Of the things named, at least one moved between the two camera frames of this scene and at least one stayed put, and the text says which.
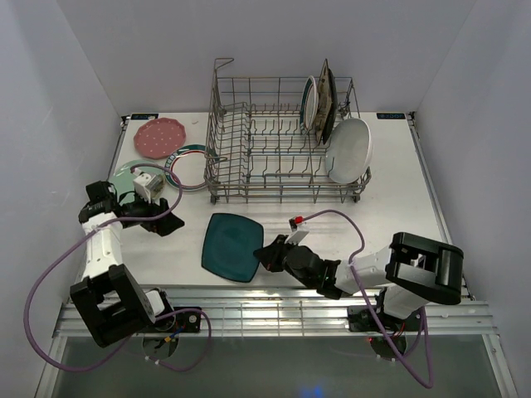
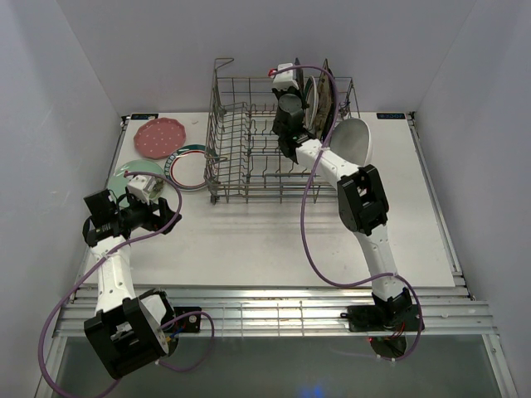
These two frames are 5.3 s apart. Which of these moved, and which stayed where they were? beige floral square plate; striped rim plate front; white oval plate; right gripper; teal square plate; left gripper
Moved: right gripper; teal square plate
Stayed: left gripper; beige floral square plate; striped rim plate front; white oval plate
